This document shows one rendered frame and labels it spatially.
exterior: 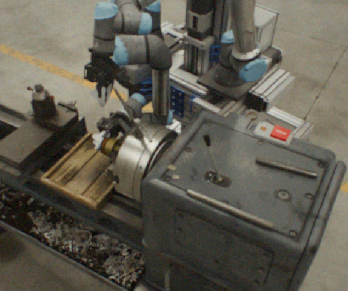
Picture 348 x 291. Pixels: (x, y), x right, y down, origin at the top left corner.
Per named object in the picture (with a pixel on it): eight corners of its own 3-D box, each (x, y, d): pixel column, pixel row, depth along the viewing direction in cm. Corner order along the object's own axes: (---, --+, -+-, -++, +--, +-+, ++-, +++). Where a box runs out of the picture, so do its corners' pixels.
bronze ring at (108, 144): (128, 136, 170) (109, 130, 174) (115, 150, 164) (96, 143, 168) (130, 152, 176) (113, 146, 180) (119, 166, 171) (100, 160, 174)
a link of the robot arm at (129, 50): (136, 19, 212) (150, 70, 169) (105, 21, 210) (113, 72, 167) (134, -6, 204) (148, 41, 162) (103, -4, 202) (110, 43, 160)
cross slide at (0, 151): (82, 115, 210) (81, 108, 206) (20, 170, 183) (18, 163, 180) (56, 104, 215) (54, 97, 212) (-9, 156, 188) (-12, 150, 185)
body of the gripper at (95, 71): (96, 76, 156) (97, 43, 150) (115, 83, 153) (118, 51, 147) (82, 80, 150) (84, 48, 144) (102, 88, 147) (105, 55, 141)
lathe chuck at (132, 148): (174, 159, 186) (171, 111, 161) (137, 214, 170) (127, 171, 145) (157, 152, 189) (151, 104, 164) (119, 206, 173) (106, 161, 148)
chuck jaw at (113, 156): (137, 158, 164) (120, 176, 155) (136, 168, 167) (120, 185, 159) (114, 148, 167) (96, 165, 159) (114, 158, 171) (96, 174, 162)
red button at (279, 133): (290, 134, 155) (291, 130, 154) (285, 143, 151) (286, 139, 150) (274, 128, 157) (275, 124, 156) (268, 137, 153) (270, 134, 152)
